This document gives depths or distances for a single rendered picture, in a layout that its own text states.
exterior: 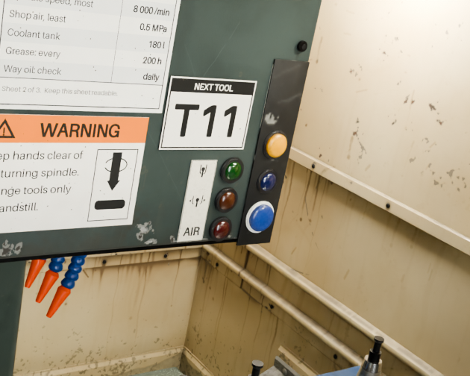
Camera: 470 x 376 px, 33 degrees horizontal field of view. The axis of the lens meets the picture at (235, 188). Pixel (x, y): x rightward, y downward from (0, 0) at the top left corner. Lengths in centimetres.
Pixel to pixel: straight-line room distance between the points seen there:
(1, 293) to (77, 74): 92
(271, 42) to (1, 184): 29
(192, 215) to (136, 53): 18
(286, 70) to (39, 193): 27
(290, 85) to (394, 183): 87
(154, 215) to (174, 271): 143
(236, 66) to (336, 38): 104
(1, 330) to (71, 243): 87
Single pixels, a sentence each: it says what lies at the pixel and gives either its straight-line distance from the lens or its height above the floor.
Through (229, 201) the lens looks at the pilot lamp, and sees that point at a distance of 81.
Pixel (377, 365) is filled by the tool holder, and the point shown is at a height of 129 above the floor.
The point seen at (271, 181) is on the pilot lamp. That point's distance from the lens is 83.
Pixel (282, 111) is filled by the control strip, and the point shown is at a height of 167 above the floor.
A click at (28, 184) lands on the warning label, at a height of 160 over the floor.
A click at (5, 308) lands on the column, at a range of 158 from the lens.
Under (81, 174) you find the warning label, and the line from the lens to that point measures 72.
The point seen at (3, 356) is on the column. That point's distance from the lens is 163.
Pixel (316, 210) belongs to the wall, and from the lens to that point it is 184.
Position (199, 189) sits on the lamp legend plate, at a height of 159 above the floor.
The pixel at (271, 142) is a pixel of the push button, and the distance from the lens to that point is 81.
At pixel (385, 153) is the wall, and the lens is 168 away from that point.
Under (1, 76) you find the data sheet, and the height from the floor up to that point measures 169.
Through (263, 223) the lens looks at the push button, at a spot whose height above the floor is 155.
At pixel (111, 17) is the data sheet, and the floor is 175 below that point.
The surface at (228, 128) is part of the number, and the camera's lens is 78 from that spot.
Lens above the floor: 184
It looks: 18 degrees down
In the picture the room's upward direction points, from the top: 11 degrees clockwise
